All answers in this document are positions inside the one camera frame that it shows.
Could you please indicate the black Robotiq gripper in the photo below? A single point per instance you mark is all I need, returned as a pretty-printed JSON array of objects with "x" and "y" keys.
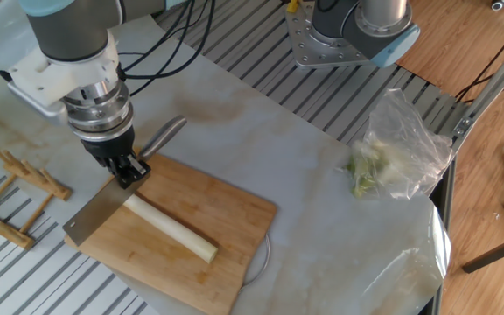
[{"x": 107, "y": 149}]

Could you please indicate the steel cleaver knife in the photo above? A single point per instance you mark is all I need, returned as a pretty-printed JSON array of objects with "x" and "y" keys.
[{"x": 99, "y": 210}]

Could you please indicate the white scallion stalk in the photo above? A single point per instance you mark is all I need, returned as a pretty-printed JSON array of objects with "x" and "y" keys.
[{"x": 169, "y": 225}]

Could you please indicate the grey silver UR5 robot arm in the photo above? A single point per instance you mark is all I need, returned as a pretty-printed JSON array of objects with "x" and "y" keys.
[{"x": 72, "y": 30}]

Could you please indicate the bamboo cutting board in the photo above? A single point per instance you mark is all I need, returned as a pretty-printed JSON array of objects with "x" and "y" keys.
[{"x": 169, "y": 262}]

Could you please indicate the wooden peg rack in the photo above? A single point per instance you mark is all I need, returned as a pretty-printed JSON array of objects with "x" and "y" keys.
[{"x": 2, "y": 227}]

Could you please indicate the silver robot mounting plate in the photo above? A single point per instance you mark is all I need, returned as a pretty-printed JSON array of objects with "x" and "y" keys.
[{"x": 317, "y": 52}]

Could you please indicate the small yellow object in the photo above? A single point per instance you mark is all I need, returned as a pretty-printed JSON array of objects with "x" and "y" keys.
[{"x": 292, "y": 5}]

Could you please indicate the plastic bag of scallion scraps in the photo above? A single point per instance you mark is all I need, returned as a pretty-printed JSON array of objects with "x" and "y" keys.
[{"x": 401, "y": 153}]

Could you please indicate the dark wooden bar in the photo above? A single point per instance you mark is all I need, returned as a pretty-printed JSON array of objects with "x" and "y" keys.
[{"x": 497, "y": 251}]

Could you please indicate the small white round object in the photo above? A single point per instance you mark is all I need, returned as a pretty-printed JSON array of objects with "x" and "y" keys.
[{"x": 498, "y": 4}]

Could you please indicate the aluminium frame beam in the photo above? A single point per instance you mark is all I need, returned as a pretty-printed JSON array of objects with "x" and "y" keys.
[{"x": 492, "y": 83}]

